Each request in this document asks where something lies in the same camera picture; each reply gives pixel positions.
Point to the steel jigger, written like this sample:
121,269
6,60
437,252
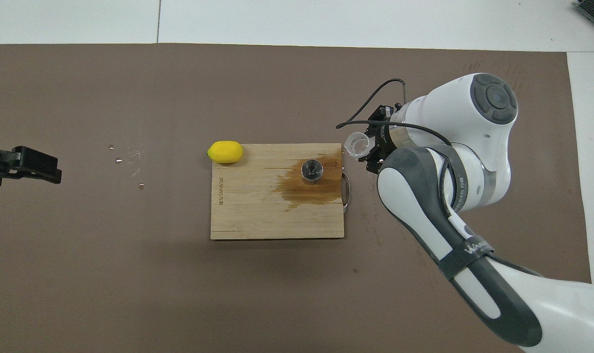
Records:
311,169

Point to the clear plastic cup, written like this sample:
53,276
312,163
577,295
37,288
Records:
358,144

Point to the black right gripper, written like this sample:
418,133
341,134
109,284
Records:
386,137

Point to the yellow lemon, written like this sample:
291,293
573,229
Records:
225,152

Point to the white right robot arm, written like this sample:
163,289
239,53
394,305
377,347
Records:
473,113

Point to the brown table mat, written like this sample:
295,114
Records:
130,269

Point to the wooden cutting board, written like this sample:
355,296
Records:
248,206

